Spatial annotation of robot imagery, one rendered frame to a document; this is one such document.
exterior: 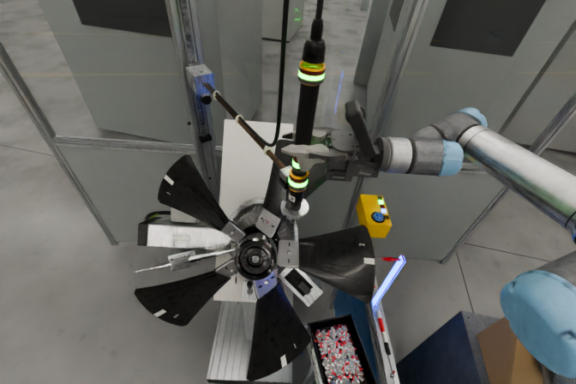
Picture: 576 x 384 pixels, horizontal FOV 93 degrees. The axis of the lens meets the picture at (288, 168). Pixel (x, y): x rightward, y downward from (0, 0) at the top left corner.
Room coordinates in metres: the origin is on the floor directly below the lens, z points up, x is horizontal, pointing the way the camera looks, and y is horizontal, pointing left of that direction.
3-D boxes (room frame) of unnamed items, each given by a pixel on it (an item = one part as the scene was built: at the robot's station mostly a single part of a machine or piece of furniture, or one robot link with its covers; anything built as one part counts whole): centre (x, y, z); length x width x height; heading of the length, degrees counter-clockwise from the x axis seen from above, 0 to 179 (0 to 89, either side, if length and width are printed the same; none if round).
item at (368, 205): (0.76, -0.38, 1.02); 0.16 x 0.10 x 0.11; 2
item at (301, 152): (0.43, -0.03, 1.57); 0.09 x 0.03 x 0.06; 102
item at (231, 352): (0.65, 0.12, 0.04); 0.62 x 0.46 x 0.08; 2
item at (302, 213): (0.46, -0.02, 1.44); 0.09 x 0.07 x 0.10; 37
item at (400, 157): (0.46, -0.22, 1.58); 0.08 x 0.05 x 0.08; 2
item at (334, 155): (0.43, -0.08, 1.60); 0.09 x 0.05 x 0.02; 102
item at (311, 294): (0.48, -0.07, 0.98); 0.20 x 0.16 x 0.20; 2
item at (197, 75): (0.95, 0.35, 1.48); 0.10 x 0.07 x 0.08; 37
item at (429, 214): (1.17, -0.01, 0.50); 2.59 x 0.03 x 0.91; 92
